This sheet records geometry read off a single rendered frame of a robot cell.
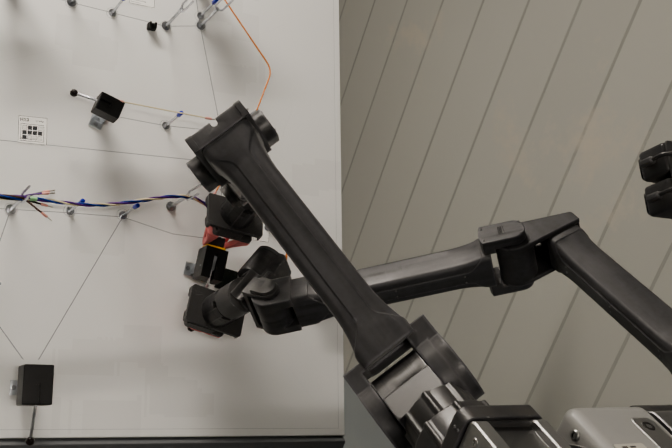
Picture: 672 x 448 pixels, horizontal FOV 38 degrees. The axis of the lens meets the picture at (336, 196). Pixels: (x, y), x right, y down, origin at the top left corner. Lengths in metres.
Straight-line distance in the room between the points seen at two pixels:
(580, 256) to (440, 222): 1.92
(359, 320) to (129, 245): 0.86
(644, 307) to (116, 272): 0.89
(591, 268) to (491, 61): 1.87
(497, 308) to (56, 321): 1.70
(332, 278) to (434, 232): 2.39
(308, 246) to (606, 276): 0.55
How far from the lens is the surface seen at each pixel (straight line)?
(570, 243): 1.49
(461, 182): 3.29
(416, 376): 0.95
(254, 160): 1.06
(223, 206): 1.68
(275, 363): 1.86
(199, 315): 1.65
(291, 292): 1.52
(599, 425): 0.89
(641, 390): 2.70
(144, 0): 1.93
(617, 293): 1.41
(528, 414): 0.89
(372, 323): 0.99
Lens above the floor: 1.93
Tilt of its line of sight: 21 degrees down
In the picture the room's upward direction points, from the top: 19 degrees clockwise
